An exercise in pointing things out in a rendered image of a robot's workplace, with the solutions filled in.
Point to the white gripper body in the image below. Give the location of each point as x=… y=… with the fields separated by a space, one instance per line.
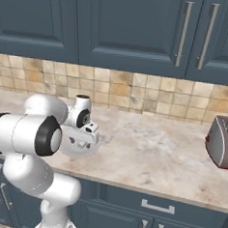
x=80 y=150

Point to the silver and red toaster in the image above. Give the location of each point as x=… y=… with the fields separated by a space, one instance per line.
x=218 y=143

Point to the wide blue drawer front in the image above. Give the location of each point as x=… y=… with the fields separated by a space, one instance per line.
x=192 y=207

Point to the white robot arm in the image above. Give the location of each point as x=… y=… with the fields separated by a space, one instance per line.
x=23 y=134

